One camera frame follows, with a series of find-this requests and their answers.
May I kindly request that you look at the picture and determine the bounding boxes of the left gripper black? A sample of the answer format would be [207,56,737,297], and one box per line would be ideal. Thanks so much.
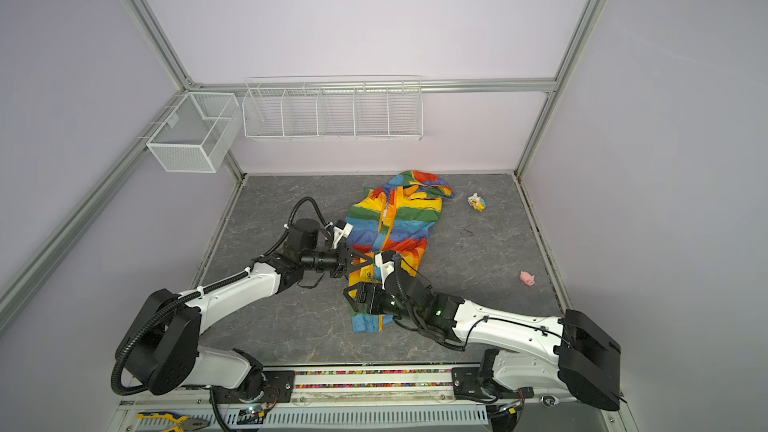
[302,242,372,277]

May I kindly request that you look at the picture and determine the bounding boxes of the rainbow striped jacket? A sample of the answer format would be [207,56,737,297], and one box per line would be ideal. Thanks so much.
[346,171,456,341]

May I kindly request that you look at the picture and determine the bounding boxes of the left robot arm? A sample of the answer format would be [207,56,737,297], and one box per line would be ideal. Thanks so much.
[110,211,373,402]

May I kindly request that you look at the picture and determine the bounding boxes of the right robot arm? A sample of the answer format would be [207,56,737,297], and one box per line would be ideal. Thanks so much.
[344,257,623,412]

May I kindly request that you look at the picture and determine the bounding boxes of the small yellow white toy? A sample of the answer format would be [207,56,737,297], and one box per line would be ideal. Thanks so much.
[467,193,486,211]

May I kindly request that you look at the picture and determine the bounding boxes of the small pink pig toy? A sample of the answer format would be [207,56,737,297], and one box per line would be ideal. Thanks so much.
[519,271,535,287]

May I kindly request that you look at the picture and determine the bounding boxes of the white mesh box basket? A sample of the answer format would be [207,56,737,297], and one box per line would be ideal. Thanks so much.
[147,92,242,173]

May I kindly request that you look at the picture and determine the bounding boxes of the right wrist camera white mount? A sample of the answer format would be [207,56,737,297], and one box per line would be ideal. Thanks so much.
[374,251,395,292]

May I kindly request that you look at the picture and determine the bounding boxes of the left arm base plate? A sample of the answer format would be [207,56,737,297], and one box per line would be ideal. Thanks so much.
[213,370,296,404]

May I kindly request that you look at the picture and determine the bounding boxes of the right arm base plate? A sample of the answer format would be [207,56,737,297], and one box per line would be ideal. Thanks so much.
[451,364,529,401]

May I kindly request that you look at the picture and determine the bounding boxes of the white slotted cable duct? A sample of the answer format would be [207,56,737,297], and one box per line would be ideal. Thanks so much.
[262,405,490,430]

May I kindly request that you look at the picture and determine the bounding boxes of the white wire basket long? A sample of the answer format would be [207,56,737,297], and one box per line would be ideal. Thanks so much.
[242,75,424,140]

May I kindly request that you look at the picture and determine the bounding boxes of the yellow handled pliers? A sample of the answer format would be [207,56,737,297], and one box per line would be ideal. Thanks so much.
[136,411,210,432]

